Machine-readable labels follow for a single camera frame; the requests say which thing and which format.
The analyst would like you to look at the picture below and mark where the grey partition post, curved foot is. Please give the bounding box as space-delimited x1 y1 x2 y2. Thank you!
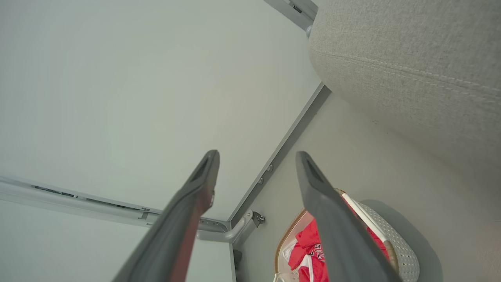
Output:
0 175 255 243

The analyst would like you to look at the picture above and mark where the white perforated laundry basket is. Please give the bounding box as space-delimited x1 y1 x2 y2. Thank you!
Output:
274 189 420 282

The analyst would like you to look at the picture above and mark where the red garment with white lettering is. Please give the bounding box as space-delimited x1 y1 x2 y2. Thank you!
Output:
288 196 392 282

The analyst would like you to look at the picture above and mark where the white cloth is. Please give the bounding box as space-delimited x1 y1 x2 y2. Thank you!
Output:
274 239 314 282

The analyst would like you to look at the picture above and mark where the grey fabric ottoman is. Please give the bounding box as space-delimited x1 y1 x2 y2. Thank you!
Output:
308 0 501 188

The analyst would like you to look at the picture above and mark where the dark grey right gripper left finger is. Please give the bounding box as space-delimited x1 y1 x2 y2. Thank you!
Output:
113 150 220 282

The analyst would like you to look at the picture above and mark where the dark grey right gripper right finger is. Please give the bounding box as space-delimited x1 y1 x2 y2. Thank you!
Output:
296 151 402 282

